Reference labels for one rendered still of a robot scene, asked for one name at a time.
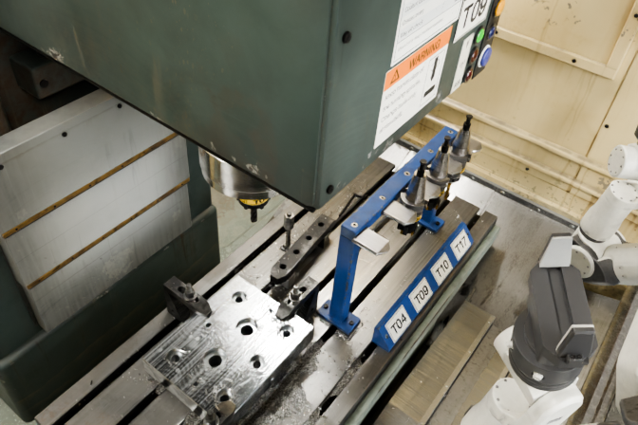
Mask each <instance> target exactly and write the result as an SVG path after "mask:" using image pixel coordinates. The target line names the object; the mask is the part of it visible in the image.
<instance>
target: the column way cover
mask: <svg viewBox="0 0 638 425"><path fill-rule="evenodd" d="M189 181H190V175H189V166H188V157H187V148H186V139H185V138H183V137H182V136H180V135H178V134H177V133H175V132H173V131H172V130H170V129H168V128H166V127H165V126H163V125H161V124H160V123H158V122H156V121H154V120H152V119H150V118H149V117H147V116H145V115H144V114H143V113H141V112H139V111H138V110H136V109H134V108H133V107H131V106H129V105H127V104H126V103H124V102H122V101H120V100H118V99H117V98H115V97H113V96H111V95H110V94H108V93H106V92H105V91H103V90H101V89H98V90H96V91H94V92H92V93H89V94H87V95H85V96H83V97H81V98H79V99H78V100H76V101H74V102H71V103H69V104H67V105H64V106H62V107H60V108H58V109H56V110H54V111H52V112H50V113H48V114H46V115H44V116H42V117H40V118H38V119H36V120H33V121H31V122H29V123H27V124H25V125H23V126H21V127H19V128H16V129H14V130H12V131H10V132H8V133H6V134H5V135H3V136H1V137H0V245H1V248H2V250H3V252H4V253H5V256H6V258H7V260H8V262H9V266H10V268H11V270H12V273H13V275H14V277H15V279H16V281H17V282H18V283H19V284H20V285H22V287H23V289H24V291H25V293H26V295H27V298H28V301H29V303H30V306H31V308H32V310H33V312H34V315H35V317H36V319H37V322H38V324H39V325H40V326H41V327H42V328H43V329H45V331H46V332H47V333H48V332H49V331H51V330H52V329H53V328H55V327H56V326H57V325H59V324H60V323H62V322H63V321H64V320H66V319H67V318H68V317H70V316H71V315H72V314H74V313H75V312H76V311H78V310H79V309H80V308H82V307H83V306H85V305H86V304H88V303H89V302H90V301H92V300H93V299H94V298H96V297H97V296H98V295H100V294H101V293H102V292H104V291H105V290H106V289H108V288H109V287H110V286H112V285H113V284H115V283H116V282H117V281H119V280H120V279H121V278H122V277H123V276H125V275H126V274H127V273H129V272H130V271H131V270H133V269H134V268H136V267H137V266H138V265H140V264H141V263H142V262H143V261H145V260H146V259H147V258H149V257H150V256H151V255H153V254H154V253H156V252H157V251H158V250H160V249H161V248H163V247H164V246H166V245H167V244H168V243H170V242H171V241H172V240H174V239H175V238H176V237H178V236H179V235H180V234H182V233H183V232H184V231H186V230H187V229H189V228H190V227H191V226H192V221H191V214H190V205H189V196H188V188H187V183H188V182H189Z"/></svg>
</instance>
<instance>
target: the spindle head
mask: <svg viewBox="0 0 638 425"><path fill-rule="evenodd" d="M493 1H494V0H491V1H490V4H489V8H488V10H487V14H486V18H485V19H484V20H483V21H481V22H480V23H479V24H478V25H476V26H475V27H474V28H472V29H471V30H469V31H468V32H467V33H466V34H464V35H463V36H462V37H460V38H459V39H458V40H457V41H456V42H455V43H454V44H453V39H454V35H455V31H456V27H457V23H458V20H459V19H457V20H456V21H455V22H453V23H452V24H451V25H449V26H448V27H446V28H445V29H443V30H442V31H440V32H439V33H438V34H436V35H435V36H434V37H432V38H431V39H429V40H428V41H427V42H425V43H424V44H422V45H421V46H419V47H418V48H417V49H415V50H414V51H412V52H411V53H410V54H408V55H407V56H405V57H404V58H403V59H401V60H400V61H399V62H397V63H396V64H394V65H393V66H391V60H392V54H393V49H394V44H395V38H396V32H397V26H398V22H399V16H400V10H401V4H402V0H0V30H2V31H3V32H5V33H7V34H8V35H9V36H11V37H13V38H14V39H16V40H18V41H19V42H21V43H23V44H24V45H26V46H29V47H30V48H32V49H34V50H35V51H37V52H39V53H40V54H42V55H44V56H46V57H47V58H49V59H50V60H51V61H53V62H55V63H57V64H58V65H61V66H62V67H64V68H66V69H67V70H69V71H71V72H73V73H74V74H76V75H78V76H79V77H81V78H83V79H84V80H86V81H88V82H90V83H92V84H94V85H95V86H97V87H99V88H100V89H101V90H103V91H105V92H106V93H108V94H110V95H111V96H113V97H115V98H117V99H118V100H120V101H122V102H124V103H126V104H127V105H129V106H131V107H133V108H134V109H136V110H138V111H139V112H141V113H143V114H144V115H145V116H147V117H149V118H150V119H152V120H154V121H156V122H158V123H160V124H161V125H163V126H165V127H166V128H168V129H170V130H172V131H173V132H175V133H177V134H178V135H180V136H182V137H183V138H185V139H188V140H189V141H191V142H193V143H194V144H195V145H197V146H198V147H200V148H202V149H204V150H205V151H207V152H209V153H210V154H212V155H214V156H216V157H218V158H220V159H221V160H223V161H225V162H226V163H228V164H230V165H232V166H233V167H235V168H236V169H237V170H239V171H241V172H242V173H244V174H246V175H248V176H250V177H252V178H253V179H255V180H257V181H259V182H260V183H262V184H264V185H265V186H267V187H269V188H270V189H272V190H274V191H276V192H277V193H279V194H281V195H283V196H285V197H286V198H287V199H289V200H291V201H292V202H294V203H296V204H297V205H299V206H301V207H303V208H304V209H306V210H308V211H309V212H311V213H314V212H315V211H316V210H319V209H321V208H322V207H323V206H324V205H325V204H326V203H328V202H329V201H330V200H331V199H332V198H333V197H334V196H335V195H337V194H338V193H339V192H340V191H341V190H342V189H344V188H345V187H346V185H347V184H348V183H349V182H350V181H352V180H353V179H354V178H355V177H356V176H357V175H359V174H360V173H361V172H362V171H363V170H364V169H365V168H366V167H368V166H369V165H370V164H371V163H372V162H373V161H374V160H376V159H377V158H378V157H379V156H380V155H381V154H382V153H384V152H385V151H386V150H387V149H388V148H389V147H390V146H392V145H393V144H394V143H395V142H396V141H397V140H398V139H400V138H401V137H402V136H403V135H404V134H405V133H406V132H408V131H409V130H410V129H411V128H412V127H413V126H414V125H415V124H417V123H418V122H419V121H420V120H421V119H422V118H424V117H425V116H426V115H427V114H428V113H429V112H430V111H431V110H433V109H434V108H435V107H436V106H437V105H438V104H439V103H441V102H442V101H443V100H444V99H445V98H446V97H447V96H449V95H450V91H451V88H452V84H453V81H454V77H455V73H456V69H457V65H458V62H459V58H460V52H461V48H462V44H463V41H464V40H465V39H466V38H467V37H468V36H470V35H471V34H472V33H474V37H475V34H476V32H477V30H478V28H479V27H481V26H484V31H485V29H486V25H487V22H488V18H489V15H490V11H491V8H492V5H493ZM451 26H452V30H451V35H450V39H449V43H448V47H447V50H446V54H445V58H444V63H443V67H442V71H441V77H440V81H439V85H438V90H437V94H436V97H435V98H434V99H432V100H431V101H430V102H429V103H428V104H426V105H425V106H424V107H423V108H422V109H421V110H419V111H418V112H417V113H416V114H415V115H414V116H413V117H411V118H410V119H409V120H408V121H407V122H405V123H404V124H403V125H402V126H401V127H400V128H398V129H397V130H396V131H395V132H394V133H393V134H391V135H390V136H389V137H388V138H387V139H385V140H384V141H383V142H382V143H381V144H380V145H378V146H377V147H376V148H375V149H373V148H374V142H375V137H376V131H377V125H378V119H379V114H380V108H381V102H382V96H383V91H384V85H385V74H386V72H388V71H389V70H390V69H392V68H393V67H395V66H396V65H398V64H399V63H401V62H402V61H403V60H405V59H406V58H407V57H409V56H410V55H412V54H413V53H414V52H416V51H417V50H418V49H420V48H421V47H423V46H424V45H426V44H427V43H428V42H430V41H431V40H433V39H434V38H435V37H437V36H438V35H439V34H441V33H442V32H444V31H445V30H446V29H448V28H449V27H451ZM474 37H473V41H472V44H471V47H470V51H469V54H468V58H469V55H470V53H471V51H472V49H473V48H474V47H475V46H478V51H479V49H480V45H481V42H482V39H481V40H480V42H479V43H478V44H477V45H474ZM468 58H467V62H466V65H465V68H464V72H463V75H464V73H465V71H466V69H467V68H468V67H469V66H470V65H469V64H468ZM476 61H477V59H475V61H474V62H473V63H472V64H471V66H472V67H473V68H475V65H476Z"/></svg>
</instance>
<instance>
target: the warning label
mask: <svg viewBox="0 0 638 425"><path fill-rule="evenodd" d="M451 30H452V26H451V27H449V28H448V29H446V30H445V31H444V32H442V33H441V34H439V35H438V36H437V37H435V38H434V39H433V40H431V41H430V42H428V43H427V44H426V45H424V46H423V47H421V48H420V49H418V50H417V51H416V52H414V53H413V54H412V55H410V56H409V57H407V58H406V59H405V60H403V61H402V62H401V63H399V64H398V65H396V66H395V67H393V68H392V69H390V70H389V71H388V72H386V74H385V85H384V91H383V96H382V102H381V108H380V114H379V119H378V125H377V131H376V137H375V142H374V148H373V149H375V148H376V147H377V146H378V145H380V144H381V143H382V142H383V141H384V140H385V139H387V138H388V137H389V136H390V135H391V134H393V133H394V132H395V131H396V130H397V129H398V128H400V127H401V126H402V125H403V124H404V123H405V122H407V121H408V120H409V119H410V118H411V117H413V116H414V115H415V114H416V113H417V112H418V111H419V110H421V109H422V108H423V107H424V106H425V105H426V104H428V103H429V102H430V101H431V100H432V99H434V98H435V97H436V94H437V90H438V85H439V81H440V77H441V71H442V67H443V63H444V58H445V54H446V50H447V47H448V43H449V39H450V35H451Z"/></svg>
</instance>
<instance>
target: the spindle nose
mask: <svg viewBox="0 0 638 425"><path fill-rule="evenodd" d="M198 154H199V163H200V167H201V171H202V174H203V176H204V178H205V180H206V181H207V182H208V184H209V185H210V186H211V187H213V188H214V189H215V190H217V191H218V192H220V193H222V194H225V195H227V196H230V197H234V198H238V199H245V200H261V199H267V198H272V197H275V196H278V195H280V194H279V193H277V192H276V191H274V190H272V189H270V188H269V187H267V186H265V185H264V184H262V183H260V182H259V181H257V180H255V179H253V178H252V177H250V176H248V175H246V174H244V173H242V172H241V171H239V170H237V169H236V168H235V167H233V166H232V165H230V164H228V163H226V162H225V161H223V160H221V159H220V158H218V157H216V156H214V155H212V154H210V153H209V152H207V151H205V150H204V149H202V148H200V147H198Z"/></svg>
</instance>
